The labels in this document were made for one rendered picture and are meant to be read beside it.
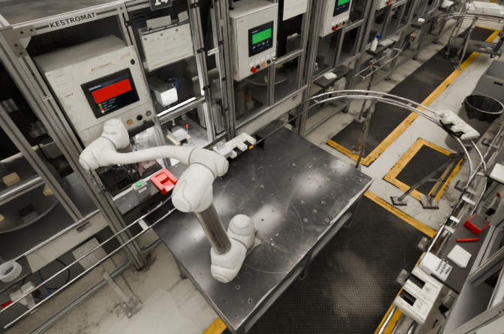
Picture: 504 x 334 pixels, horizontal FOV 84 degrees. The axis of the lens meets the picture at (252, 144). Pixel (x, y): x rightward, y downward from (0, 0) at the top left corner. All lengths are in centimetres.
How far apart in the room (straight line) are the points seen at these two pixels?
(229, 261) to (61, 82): 121
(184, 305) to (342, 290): 127
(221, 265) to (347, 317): 126
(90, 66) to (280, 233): 149
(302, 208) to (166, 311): 133
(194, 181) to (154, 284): 162
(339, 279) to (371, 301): 27
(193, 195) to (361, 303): 182
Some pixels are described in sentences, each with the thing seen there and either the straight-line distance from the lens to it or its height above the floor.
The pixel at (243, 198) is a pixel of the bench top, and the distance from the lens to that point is 218.
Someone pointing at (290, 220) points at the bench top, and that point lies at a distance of 209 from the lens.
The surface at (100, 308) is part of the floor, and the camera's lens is 282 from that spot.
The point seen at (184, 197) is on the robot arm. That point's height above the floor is 148.
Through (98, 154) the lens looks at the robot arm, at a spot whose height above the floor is 148.
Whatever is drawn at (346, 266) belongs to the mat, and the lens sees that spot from 276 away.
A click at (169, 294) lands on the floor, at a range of 267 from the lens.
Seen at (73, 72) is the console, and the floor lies 180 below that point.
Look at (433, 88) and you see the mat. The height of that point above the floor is 1.
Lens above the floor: 243
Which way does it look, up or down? 43 degrees down
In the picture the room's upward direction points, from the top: 1 degrees counter-clockwise
